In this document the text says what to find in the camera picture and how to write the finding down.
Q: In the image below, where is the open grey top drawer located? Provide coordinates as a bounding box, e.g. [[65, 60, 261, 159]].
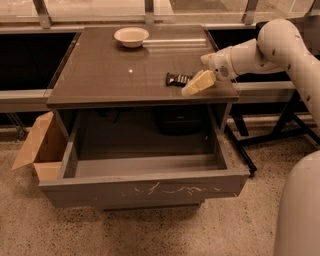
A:
[[39, 105, 249, 210]]

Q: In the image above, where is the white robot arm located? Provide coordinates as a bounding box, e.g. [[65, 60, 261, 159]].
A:
[[182, 19, 320, 256]]

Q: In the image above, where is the brown cardboard box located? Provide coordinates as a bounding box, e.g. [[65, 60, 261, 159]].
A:
[[12, 112, 67, 181]]

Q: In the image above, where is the white paper bowl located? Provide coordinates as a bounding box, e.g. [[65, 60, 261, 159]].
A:
[[114, 27, 149, 48]]

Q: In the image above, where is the grey drawer cabinet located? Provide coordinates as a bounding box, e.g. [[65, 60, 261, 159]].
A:
[[46, 25, 240, 212]]

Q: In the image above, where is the black table leg frame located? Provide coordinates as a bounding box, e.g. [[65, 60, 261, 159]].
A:
[[224, 91, 320, 177]]

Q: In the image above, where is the dark rxbar chocolate wrapper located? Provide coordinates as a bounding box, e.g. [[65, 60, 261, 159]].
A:
[[165, 73, 193, 87]]

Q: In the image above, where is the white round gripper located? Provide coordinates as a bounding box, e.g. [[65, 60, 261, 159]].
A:
[[181, 47, 238, 97]]

